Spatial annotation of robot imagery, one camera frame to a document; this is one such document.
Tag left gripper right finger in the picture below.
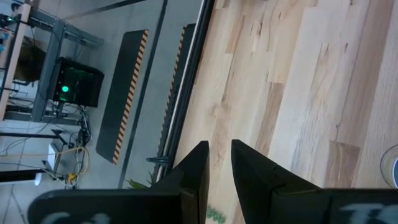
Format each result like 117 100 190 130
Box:
230 139 398 224

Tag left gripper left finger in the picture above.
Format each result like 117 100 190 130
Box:
27 140 211 224

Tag green tall can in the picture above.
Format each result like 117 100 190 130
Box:
379 143 398 190

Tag black hazard striped floor mat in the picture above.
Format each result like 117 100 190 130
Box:
95 29 149 165
158 23 197 162

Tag white power box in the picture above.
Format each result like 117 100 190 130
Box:
46 142 58 170

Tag black computer tower green light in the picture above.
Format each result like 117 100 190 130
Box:
46 57 105 109

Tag desk with grey legs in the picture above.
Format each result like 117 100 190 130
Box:
0 2 105 124

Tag yellow cables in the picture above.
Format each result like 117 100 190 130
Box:
40 146 91 187

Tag black aluminium table frame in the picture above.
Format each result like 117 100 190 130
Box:
146 0 216 183

